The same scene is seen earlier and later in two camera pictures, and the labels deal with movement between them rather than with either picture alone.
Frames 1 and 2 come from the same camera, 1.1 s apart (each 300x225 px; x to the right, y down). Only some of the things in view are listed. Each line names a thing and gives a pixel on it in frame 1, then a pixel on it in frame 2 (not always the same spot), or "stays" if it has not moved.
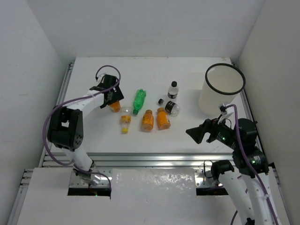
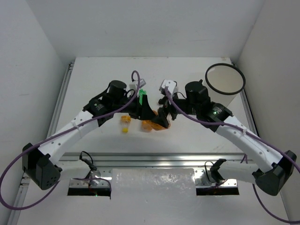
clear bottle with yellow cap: [125, 118] stays
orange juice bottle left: [148, 121] stays
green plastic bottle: [139, 101] stays
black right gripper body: [223, 134] to [191, 109]
